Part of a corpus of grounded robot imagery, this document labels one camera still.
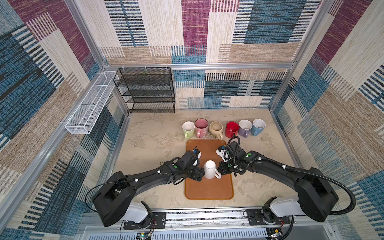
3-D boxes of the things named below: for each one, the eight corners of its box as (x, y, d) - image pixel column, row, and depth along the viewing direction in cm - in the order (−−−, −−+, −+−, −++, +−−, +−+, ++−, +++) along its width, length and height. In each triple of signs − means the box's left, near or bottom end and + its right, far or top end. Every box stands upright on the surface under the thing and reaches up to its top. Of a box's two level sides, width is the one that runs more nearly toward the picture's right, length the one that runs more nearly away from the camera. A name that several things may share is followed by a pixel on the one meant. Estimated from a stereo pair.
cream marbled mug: (209, 142, 103) (210, 135, 97) (208, 128, 111) (209, 121, 104) (222, 142, 103) (224, 135, 97) (220, 128, 111) (222, 121, 104)
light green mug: (185, 143, 103) (185, 135, 95) (182, 131, 110) (181, 122, 102) (196, 141, 104) (196, 132, 96) (193, 129, 111) (193, 120, 103)
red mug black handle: (225, 138, 105) (227, 130, 99) (223, 128, 111) (225, 121, 104) (237, 138, 105) (240, 130, 99) (235, 128, 111) (237, 121, 104)
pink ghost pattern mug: (196, 142, 103) (197, 132, 94) (195, 128, 111) (195, 118, 102) (208, 141, 103) (210, 131, 95) (206, 128, 111) (207, 117, 102)
